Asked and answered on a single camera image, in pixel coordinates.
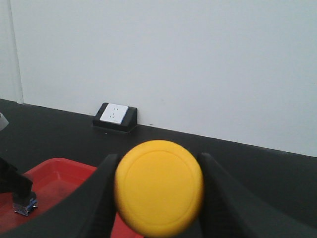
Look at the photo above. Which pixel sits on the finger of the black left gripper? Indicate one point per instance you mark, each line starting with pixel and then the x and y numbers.
pixel 12 181

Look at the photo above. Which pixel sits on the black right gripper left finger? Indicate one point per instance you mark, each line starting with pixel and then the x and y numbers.
pixel 79 210

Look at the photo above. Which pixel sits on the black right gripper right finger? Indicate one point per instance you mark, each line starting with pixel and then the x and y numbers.
pixel 232 211

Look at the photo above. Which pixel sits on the yellow mushroom push button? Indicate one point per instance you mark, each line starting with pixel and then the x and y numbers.
pixel 158 189

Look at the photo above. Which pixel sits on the red plastic tray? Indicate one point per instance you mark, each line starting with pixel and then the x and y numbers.
pixel 59 178

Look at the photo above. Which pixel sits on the white socket black housing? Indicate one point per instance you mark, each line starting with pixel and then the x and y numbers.
pixel 116 117

